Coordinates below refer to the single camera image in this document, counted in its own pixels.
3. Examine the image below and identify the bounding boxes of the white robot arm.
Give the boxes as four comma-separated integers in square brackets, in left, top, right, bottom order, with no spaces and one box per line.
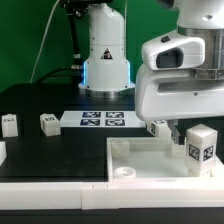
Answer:
[79,0,224,136]

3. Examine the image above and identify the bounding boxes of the black cable bundle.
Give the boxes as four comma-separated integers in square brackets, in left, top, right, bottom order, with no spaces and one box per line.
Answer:
[35,0,88,84]

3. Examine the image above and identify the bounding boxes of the white U-shaped obstacle fence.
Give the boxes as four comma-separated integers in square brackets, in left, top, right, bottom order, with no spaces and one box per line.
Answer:
[0,140,224,211]

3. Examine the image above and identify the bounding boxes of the white cable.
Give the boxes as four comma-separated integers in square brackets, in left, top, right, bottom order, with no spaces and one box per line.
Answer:
[29,0,62,84]

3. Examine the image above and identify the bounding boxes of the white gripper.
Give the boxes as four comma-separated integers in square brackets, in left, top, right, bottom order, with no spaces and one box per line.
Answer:
[135,65,224,144]

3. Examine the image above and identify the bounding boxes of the white marker sheet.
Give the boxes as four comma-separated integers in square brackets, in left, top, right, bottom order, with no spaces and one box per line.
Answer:
[60,111,145,128]

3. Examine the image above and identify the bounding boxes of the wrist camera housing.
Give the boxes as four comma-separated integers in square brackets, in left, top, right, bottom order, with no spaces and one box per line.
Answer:
[142,30,205,71]

